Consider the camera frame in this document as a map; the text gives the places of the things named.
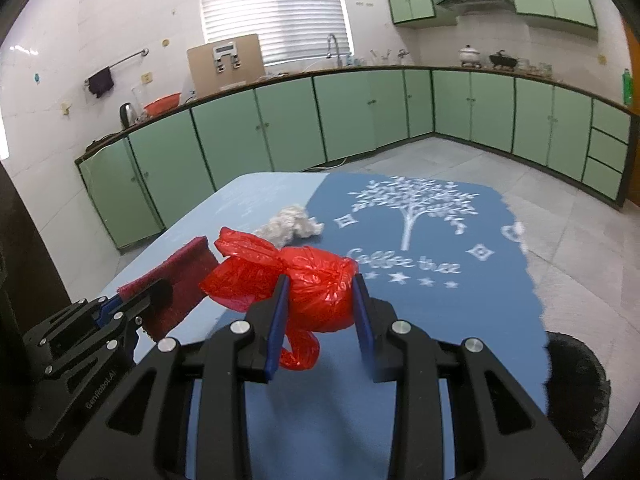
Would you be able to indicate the dark purple towel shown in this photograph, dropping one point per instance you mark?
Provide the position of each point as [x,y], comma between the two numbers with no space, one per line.
[101,82]

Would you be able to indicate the clear plastic jug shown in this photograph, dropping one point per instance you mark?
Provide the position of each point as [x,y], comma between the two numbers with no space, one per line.
[137,102]

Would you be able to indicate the glass jar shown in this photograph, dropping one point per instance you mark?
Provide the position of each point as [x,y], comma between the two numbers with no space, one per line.
[524,65]
[545,67]

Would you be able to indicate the white window blind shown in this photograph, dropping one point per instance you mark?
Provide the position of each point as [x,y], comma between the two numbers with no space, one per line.
[272,10]

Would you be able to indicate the white crumpled tissue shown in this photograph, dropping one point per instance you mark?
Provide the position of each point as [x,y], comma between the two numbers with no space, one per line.
[290,225]

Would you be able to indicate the range hood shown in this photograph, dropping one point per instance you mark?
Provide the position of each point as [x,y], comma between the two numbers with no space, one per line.
[472,2]

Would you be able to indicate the dark red scouring pad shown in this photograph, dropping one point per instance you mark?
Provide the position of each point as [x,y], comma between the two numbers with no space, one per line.
[185,270]

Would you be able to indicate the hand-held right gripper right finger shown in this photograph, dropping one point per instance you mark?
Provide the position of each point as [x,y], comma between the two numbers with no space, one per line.
[361,320]

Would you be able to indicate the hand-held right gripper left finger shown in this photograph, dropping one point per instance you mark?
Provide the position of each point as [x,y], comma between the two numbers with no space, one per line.
[277,320]

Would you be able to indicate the stainless steel kettle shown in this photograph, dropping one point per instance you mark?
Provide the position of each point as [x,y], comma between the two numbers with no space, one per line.
[127,115]

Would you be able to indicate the black trash bin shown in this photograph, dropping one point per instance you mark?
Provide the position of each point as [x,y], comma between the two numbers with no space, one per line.
[575,390]

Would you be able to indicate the green bottle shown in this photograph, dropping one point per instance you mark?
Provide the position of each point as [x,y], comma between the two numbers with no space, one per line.
[627,89]

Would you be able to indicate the metal faucet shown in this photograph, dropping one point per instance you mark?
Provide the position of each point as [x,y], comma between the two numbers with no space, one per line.
[334,42]

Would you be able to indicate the cardboard box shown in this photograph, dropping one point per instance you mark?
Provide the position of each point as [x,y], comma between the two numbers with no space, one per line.
[202,80]

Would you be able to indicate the metal towel rail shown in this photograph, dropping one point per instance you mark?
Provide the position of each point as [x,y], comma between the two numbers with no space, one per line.
[127,59]

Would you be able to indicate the blue printed table mat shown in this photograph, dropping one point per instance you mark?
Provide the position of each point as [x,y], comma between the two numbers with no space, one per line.
[425,320]

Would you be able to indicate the utensil holder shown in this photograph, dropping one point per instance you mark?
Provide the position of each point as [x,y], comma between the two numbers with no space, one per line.
[380,57]

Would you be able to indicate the black wok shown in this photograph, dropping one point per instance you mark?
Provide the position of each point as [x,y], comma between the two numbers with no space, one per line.
[501,60]

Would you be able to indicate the red plastic basin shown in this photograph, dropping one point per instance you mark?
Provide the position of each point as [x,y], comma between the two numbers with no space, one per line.
[162,104]

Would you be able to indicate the green base kitchen cabinets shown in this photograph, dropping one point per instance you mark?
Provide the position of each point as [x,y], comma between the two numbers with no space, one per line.
[300,120]

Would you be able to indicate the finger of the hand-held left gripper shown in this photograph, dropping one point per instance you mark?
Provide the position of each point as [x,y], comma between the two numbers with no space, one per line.
[107,308]
[150,296]

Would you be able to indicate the red plastic bag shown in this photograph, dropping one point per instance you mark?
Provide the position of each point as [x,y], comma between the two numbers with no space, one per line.
[315,285]

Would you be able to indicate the white cooking pot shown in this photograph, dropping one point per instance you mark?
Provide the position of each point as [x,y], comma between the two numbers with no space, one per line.
[470,56]

